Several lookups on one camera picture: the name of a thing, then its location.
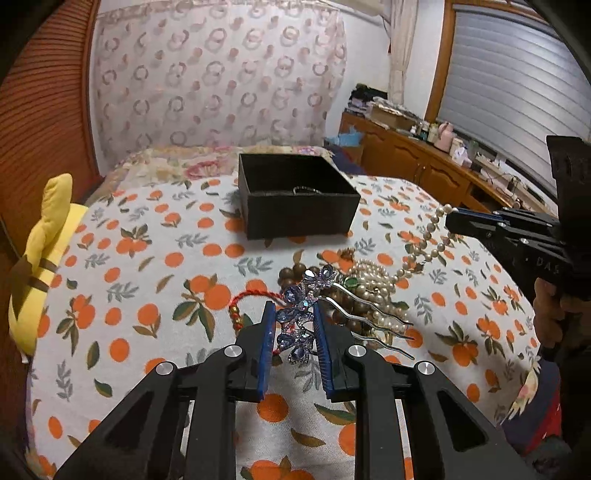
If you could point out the grey window blind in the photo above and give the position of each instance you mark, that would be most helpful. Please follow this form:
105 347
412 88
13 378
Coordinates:
508 83

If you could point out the flat cardboard box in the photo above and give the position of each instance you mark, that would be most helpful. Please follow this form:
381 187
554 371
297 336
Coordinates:
392 119

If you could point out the person's right hand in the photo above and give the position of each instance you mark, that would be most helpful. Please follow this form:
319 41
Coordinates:
545 309

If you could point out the black square box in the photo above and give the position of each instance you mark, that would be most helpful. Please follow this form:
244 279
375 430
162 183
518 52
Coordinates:
295 221

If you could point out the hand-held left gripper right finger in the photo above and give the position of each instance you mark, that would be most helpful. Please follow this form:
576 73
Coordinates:
324 355

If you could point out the brown slatted wooden wardrobe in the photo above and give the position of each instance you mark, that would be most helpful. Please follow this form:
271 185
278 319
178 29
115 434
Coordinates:
46 115

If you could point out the circle print sheer curtain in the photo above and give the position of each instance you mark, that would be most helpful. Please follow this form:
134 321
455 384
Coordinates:
207 83

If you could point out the pink kettle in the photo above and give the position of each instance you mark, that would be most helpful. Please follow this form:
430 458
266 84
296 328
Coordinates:
444 136

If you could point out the box with blue paper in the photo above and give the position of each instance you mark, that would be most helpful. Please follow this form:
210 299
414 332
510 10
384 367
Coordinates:
346 138

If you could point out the yellow plush toy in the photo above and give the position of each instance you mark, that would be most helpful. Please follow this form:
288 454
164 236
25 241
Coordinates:
41 240

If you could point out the small bronze ornament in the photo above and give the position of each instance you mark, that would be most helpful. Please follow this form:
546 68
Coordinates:
344 254

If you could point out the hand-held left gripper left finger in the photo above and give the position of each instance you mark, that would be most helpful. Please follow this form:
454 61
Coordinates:
265 355

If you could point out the blue rhinestone flower hairpin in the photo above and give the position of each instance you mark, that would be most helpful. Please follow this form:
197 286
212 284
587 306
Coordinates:
295 300

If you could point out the wooden window frame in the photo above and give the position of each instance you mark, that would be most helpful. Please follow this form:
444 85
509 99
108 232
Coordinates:
443 55

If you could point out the long wooden cabinet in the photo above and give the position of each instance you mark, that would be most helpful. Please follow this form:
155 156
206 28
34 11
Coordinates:
406 157

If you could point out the stack of folded clothes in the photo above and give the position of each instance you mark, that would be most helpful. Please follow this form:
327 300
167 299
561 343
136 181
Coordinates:
364 99

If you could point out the cream side curtain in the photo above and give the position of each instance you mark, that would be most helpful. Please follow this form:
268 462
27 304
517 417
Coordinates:
399 55

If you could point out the pink tissue box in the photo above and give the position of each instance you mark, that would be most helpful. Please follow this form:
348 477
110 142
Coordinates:
458 150

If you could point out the orange fruit print cloth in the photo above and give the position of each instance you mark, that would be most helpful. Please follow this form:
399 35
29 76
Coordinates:
161 240

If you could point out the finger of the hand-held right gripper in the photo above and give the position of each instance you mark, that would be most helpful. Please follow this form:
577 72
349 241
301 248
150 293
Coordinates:
485 237
480 213

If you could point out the floral pattern blanket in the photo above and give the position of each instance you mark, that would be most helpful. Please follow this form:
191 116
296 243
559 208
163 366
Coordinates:
161 164

